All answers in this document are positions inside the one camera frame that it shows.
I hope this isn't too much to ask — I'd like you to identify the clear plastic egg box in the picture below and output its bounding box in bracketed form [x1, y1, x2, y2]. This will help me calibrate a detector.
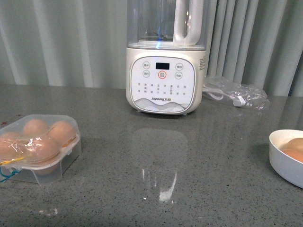
[0, 114, 81, 186]

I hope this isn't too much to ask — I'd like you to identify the brown egg carried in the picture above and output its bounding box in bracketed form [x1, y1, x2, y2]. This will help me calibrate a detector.
[0, 132, 28, 161]

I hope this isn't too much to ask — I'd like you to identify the yellow rubber band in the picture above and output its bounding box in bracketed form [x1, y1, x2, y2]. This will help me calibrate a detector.
[0, 157, 26, 166]

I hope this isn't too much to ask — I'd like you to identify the brown egg back right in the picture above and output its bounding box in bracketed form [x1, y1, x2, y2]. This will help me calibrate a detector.
[48, 121, 76, 148]

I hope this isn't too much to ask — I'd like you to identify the brown egg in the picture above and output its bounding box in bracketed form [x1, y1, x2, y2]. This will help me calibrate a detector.
[26, 136, 60, 166]
[48, 121, 76, 148]
[23, 119, 49, 137]

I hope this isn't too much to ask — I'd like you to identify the brown egg front left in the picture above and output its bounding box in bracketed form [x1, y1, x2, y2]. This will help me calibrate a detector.
[26, 136, 60, 166]

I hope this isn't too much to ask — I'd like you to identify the brown egg back left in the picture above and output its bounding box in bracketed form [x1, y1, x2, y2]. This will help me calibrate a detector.
[23, 119, 49, 137]

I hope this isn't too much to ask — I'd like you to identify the pale egg in bowl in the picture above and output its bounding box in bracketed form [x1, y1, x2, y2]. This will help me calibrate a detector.
[282, 138, 303, 152]

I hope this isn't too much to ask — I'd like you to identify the orange egg in bowl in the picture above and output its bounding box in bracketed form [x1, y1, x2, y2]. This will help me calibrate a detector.
[282, 149, 303, 163]

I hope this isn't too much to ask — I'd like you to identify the white Joyoung blender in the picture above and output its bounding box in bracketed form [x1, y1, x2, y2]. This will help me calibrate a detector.
[126, 0, 210, 115]

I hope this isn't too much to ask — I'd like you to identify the clear plastic bag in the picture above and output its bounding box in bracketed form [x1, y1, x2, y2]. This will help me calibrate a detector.
[203, 76, 270, 110]

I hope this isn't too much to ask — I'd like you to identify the blue rubber band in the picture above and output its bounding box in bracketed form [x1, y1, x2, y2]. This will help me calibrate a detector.
[0, 170, 20, 183]

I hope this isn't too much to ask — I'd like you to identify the white bowl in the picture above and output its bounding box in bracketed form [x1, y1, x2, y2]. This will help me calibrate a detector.
[269, 129, 303, 188]

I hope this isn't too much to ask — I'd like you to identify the white power cable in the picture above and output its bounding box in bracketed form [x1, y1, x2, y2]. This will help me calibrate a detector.
[202, 85, 245, 108]

